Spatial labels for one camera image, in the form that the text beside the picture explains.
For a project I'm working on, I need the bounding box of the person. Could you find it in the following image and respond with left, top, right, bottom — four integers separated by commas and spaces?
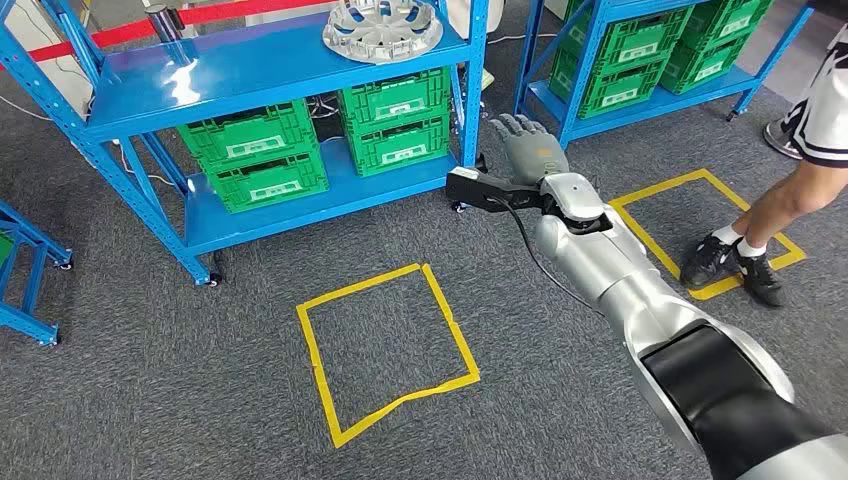
678, 0, 848, 309

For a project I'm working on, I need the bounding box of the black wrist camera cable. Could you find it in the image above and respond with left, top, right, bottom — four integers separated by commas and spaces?
488, 194, 607, 316

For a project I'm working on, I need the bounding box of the white box unit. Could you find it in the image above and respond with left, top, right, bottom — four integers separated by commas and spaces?
0, 0, 94, 119

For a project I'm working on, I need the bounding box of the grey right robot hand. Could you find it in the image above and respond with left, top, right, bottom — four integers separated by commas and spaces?
490, 113, 571, 187

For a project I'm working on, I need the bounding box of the dark barrier post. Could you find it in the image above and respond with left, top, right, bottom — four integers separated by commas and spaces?
144, 3, 195, 68

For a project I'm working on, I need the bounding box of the yellow floor tape square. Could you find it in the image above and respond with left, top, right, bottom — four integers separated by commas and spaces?
296, 262, 482, 450
608, 168, 808, 302

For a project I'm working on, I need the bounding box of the silver wheel hubcap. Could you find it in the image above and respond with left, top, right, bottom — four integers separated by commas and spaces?
322, 0, 444, 66

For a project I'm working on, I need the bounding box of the red barrier belt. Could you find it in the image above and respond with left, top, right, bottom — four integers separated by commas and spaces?
0, 0, 319, 72

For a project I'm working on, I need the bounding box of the white cloth bag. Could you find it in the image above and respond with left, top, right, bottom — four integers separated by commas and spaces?
443, 0, 506, 36

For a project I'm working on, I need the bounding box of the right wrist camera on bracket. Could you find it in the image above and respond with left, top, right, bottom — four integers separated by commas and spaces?
445, 165, 551, 215

